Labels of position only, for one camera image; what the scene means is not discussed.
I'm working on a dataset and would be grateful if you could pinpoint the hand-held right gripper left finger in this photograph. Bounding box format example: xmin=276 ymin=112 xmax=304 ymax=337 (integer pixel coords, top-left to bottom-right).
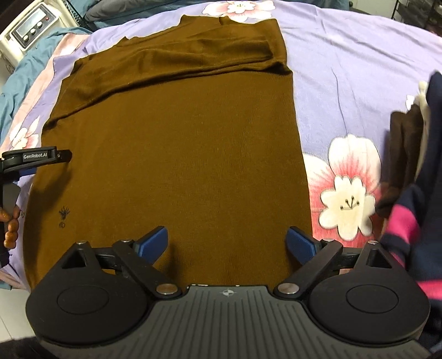
xmin=60 ymin=226 xmax=182 ymax=299

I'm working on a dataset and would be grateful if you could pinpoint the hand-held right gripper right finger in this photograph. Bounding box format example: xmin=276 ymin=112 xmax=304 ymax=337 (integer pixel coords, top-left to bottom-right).
xmin=274 ymin=226 xmax=398 ymax=299

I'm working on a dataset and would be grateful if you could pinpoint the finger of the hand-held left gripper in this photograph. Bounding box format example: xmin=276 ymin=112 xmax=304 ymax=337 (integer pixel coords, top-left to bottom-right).
xmin=0 ymin=147 xmax=72 ymax=180

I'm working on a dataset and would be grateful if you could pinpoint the brown knit sweater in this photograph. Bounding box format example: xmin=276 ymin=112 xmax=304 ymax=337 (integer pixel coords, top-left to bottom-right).
xmin=22 ymin=14 xmax=313 ymax=289

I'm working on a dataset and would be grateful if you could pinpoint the person's left hand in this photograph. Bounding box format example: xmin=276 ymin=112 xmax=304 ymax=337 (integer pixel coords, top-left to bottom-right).
xmin=0 ymin=204 xmax=20 ymax=250

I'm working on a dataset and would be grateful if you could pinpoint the teal quilt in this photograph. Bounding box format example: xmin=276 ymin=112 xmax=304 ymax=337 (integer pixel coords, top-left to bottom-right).
xmin=0 ymin=27 xmax=94 ymax=121

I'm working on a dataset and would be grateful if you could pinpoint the navy pink striped garment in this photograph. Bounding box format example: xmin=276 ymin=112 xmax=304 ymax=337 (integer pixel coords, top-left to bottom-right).
xmin=382 ymin=71 xmax=442 ymax=356

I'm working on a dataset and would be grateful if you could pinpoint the white appliance with display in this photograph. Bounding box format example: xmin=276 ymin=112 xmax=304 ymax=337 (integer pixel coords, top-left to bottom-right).
xmin=0 ymin=0 xmax=71 ymax=64

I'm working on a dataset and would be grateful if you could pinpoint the dark brown garment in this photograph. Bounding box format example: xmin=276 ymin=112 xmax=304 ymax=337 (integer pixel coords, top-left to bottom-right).
xmin=376 ymin=104 xmax=426 ymax=219

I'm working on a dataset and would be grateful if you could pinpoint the purple floral bedsheet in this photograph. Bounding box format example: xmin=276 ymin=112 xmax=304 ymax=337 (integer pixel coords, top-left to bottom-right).
xmin=0 ymin=0 xmax=442 ymax=287

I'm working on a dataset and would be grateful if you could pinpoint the dark grey pillow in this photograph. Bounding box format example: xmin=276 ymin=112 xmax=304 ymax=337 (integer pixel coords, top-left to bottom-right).
xmin=85 ymin=0 xmax=208 ymax=26

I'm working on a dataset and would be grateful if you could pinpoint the white garment with dark trim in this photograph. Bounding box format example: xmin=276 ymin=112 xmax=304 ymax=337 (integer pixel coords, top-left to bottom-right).
xmin=405 ymin=80 xmax=433 ymax=120

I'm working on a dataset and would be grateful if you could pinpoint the black wire rack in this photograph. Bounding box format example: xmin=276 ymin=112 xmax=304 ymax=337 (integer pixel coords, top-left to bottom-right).
xmin=392 ymin=0 xmax=442 ymax=35

